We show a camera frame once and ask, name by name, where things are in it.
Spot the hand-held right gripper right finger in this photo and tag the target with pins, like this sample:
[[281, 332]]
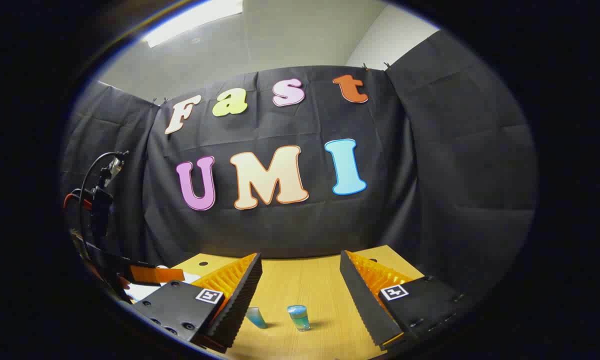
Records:
[[362, 300]]

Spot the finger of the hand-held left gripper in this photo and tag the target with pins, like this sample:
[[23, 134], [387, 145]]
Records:
[[155, 275]]

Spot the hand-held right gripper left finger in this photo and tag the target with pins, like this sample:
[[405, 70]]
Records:
[[242, 300]]

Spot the white blue tube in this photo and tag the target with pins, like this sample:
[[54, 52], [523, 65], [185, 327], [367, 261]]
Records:
[[256, 319]]

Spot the blue green clear bottle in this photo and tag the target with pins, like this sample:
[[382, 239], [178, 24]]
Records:
[[300, 322]]

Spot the ceiling light panel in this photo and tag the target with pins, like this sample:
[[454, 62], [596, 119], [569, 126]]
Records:
[[195, 20]]

